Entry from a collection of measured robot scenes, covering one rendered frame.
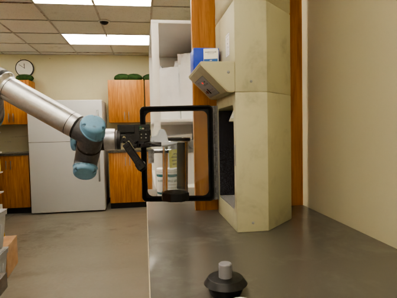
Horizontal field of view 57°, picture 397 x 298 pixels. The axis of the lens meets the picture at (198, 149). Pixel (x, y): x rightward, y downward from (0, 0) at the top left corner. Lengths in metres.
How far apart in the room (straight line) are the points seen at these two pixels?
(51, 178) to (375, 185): 5.48
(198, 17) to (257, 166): 0.72
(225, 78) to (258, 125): 0.19
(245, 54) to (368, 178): 0.58
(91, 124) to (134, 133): 0.23
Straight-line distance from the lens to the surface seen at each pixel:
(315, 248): 1.15
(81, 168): 1.21
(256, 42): 1.28
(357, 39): 1.43
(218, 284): 0.80
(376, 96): 1.31
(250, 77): 1.25
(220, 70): 1.23
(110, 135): 1.29
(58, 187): 6.29
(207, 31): 1.64
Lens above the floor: 1.29
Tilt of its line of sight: 3 degrees down
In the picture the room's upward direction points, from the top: 1 degrees counter-clockwise
